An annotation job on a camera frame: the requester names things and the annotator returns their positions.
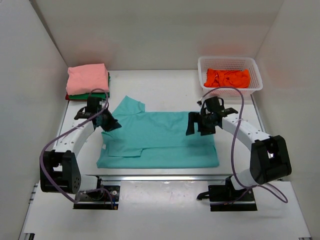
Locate teal t shirt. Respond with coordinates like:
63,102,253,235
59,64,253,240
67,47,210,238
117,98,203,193
96,96,220,169

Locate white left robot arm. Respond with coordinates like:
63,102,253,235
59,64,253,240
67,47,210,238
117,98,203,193
39,106,122,203

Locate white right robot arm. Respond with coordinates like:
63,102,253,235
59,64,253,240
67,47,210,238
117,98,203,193
186,107,292,200

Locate green folded t shirt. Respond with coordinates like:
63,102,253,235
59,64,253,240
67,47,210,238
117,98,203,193
66,69,110,100

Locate orange t shirt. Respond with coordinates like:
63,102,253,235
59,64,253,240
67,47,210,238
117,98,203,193
203,68,251,89

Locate red folded t shirt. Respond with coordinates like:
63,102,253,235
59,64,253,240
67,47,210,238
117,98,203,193
65,94,88,101

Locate pink folded t shirt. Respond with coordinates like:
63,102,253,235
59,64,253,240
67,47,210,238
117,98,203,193
66,63,109,95

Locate white plastic basket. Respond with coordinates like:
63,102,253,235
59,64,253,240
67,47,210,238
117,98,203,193
197,56,263,96

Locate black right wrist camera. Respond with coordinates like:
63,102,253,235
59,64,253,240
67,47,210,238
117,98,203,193
196,96,225,113

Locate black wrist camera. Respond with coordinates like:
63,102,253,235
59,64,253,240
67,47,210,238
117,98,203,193
85,96,104,114
196,96,225,113

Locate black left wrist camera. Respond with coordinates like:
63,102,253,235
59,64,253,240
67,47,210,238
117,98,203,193
85,96,104,114

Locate aluminium rail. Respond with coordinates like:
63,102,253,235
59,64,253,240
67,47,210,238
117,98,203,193
100,175,228,182

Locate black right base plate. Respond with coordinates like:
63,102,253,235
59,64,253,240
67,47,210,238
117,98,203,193
196,185,258,212

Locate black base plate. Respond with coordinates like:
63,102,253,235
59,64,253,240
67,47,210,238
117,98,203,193
196,185,258,212
73,185,121,211

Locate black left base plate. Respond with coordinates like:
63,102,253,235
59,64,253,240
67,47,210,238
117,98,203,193
73,185,121,211

